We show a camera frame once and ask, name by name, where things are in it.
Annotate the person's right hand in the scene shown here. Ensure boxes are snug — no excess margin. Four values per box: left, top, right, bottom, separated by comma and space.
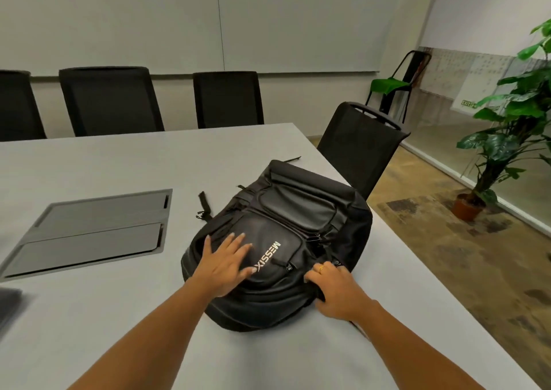
304, 260, 375, 324

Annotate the person's left hand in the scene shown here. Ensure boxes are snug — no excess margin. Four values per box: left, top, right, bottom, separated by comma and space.
184, 232, 259, 300

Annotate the black backpack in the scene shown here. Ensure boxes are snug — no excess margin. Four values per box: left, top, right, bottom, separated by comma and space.
180, 156, 374, 333

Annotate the plaid flannel shirt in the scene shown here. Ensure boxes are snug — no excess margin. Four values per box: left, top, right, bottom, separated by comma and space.
0, 287, 23, 333

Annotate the person's left forearm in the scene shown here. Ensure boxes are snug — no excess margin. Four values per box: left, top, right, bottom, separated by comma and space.
68, 282, 217, 390

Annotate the person's right forearm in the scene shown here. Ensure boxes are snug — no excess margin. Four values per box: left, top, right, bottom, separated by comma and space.
351, 300, 487, 390

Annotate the tall green leafy plant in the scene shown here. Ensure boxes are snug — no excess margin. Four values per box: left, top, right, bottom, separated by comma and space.
456, 18, 551, 207

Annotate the grey table cable box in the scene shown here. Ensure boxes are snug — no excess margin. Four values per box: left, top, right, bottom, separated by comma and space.
0, 189, 174, 283

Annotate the black chair with top handle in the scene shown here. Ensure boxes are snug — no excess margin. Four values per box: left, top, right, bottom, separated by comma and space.
316, 101, 412, 202

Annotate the black frame chair green seat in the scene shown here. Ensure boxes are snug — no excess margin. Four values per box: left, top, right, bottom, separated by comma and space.
364, 50, 433, 120

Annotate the white wall poster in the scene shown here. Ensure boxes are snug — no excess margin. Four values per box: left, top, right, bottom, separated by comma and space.
450, 53, 524, 115
420, 47, 476, 98

